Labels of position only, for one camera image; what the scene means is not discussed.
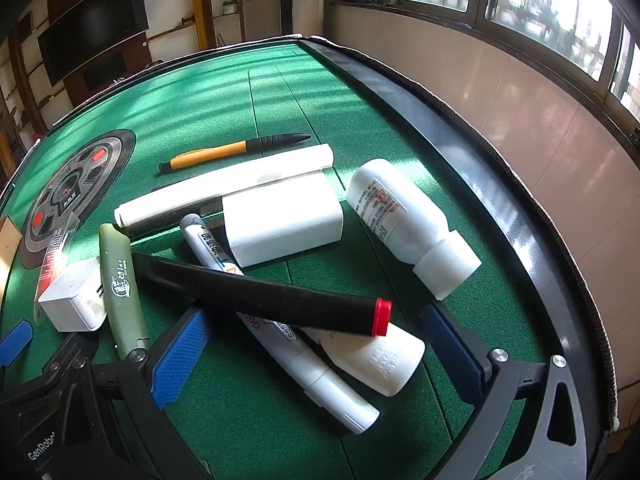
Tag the red and white glue tube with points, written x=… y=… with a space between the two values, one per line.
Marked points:
x=52 y=260

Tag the barred window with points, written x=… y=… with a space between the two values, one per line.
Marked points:
x=550 y=5

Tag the cardboard box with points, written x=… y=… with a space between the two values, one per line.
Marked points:
x=7 y=246

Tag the large white ribbed-cap bottle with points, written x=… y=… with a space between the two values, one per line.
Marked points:
x=395 y=210

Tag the small white squeeze bottle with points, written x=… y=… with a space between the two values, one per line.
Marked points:
x=375 y=360

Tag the green lighter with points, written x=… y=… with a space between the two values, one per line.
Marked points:
x=118 y=280

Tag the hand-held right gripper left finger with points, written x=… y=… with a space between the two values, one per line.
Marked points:
x=177 y=360

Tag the white rectangular box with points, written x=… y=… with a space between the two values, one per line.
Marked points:
x=285 y=220

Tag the white charger plug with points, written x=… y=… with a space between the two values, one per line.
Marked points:
x=70 y=296

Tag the white marker pen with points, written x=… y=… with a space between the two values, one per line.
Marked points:
x=310 y=366

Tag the orange and black pen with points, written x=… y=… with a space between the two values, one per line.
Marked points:
x=215 y=152

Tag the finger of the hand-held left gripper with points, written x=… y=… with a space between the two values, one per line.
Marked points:
x=14 y=341

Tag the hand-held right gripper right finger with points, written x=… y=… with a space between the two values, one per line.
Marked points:
x=452 y=355

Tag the yellow wooden frame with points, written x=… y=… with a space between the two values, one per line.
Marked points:
x=201 y=5

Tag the black marker with red cap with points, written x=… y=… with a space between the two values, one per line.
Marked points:
x=250 y=292

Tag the black wall television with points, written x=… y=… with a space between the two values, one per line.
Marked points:
x=90 y=25

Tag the round table control panel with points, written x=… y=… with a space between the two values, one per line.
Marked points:
x=106 y=150

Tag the white rolled paper tube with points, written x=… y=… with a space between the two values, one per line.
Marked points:
x=210 y=187

